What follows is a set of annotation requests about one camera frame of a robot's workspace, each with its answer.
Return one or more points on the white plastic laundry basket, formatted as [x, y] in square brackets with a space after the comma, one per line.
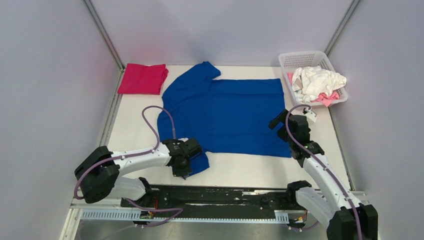
[312, 79]

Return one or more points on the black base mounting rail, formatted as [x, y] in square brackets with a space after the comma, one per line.
[227, 202]

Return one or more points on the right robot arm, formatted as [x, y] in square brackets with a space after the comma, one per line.
[335, 207]

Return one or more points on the folded red t-shirt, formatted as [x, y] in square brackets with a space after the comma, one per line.
[141, 79]

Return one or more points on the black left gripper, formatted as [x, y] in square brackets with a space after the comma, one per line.
[183, 173]

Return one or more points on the white crumpled t-shirt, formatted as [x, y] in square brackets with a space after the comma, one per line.
[316, 82]

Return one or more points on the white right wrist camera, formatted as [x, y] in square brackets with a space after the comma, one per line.
[310, 115]

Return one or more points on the pink crumpled t-shirt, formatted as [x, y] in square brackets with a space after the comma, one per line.
[328, 97]

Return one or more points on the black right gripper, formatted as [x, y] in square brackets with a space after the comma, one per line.
[280, 118]

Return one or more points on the blue t-shirt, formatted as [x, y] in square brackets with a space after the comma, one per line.
[223, 115]

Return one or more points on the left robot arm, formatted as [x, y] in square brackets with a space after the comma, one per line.
[103, 173]

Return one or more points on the white slotted cable duct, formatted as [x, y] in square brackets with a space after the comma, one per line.
[140, 215]

